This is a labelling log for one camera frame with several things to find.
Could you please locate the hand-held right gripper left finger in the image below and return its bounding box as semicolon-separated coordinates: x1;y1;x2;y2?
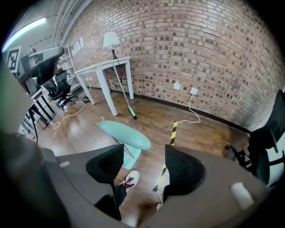
41;143;134;228

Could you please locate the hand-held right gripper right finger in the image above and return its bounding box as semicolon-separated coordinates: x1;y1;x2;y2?
142;144;273;228

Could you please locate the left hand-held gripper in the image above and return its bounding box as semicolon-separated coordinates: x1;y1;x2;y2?
7;45;65;94

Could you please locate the green long-handled dustpan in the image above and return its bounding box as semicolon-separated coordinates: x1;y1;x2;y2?
95;116;152;170

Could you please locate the white metal shelf rack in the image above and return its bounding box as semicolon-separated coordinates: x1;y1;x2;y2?
57;45;77;87

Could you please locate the black office chair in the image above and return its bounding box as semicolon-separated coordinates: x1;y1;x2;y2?
43;69;77;110
224;89;285;185

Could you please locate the person's right white shoe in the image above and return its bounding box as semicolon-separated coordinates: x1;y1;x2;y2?
119;169;140;193

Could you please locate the long ceiling light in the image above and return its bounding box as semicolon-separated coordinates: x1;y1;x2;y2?
2;17;47;52

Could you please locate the person's right leg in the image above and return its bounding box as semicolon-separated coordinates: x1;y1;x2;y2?
114;184;128;209

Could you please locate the bundle of white ceiling pipes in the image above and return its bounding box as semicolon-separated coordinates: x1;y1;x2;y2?
52;0;92;45

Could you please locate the white desk with black legs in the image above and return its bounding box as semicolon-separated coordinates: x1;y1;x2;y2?
17;86;57;143

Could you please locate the yellow black striped floor tape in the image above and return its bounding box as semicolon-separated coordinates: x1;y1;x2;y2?
152;121;179;192

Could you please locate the white square table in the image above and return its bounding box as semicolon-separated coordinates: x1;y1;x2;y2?
75;56;134;117

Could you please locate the white shade table lamp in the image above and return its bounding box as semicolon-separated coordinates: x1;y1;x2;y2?
102;32;121;60

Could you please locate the green broom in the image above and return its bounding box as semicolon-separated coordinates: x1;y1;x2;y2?
112;59;138;120

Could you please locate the long looped white cable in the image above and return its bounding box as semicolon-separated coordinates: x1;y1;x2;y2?
49;77;92;150

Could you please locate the black lamp cable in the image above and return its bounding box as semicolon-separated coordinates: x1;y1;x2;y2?
115;99;140;109

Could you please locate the thin white power cable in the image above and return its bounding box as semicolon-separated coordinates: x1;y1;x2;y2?
155;93;201;204

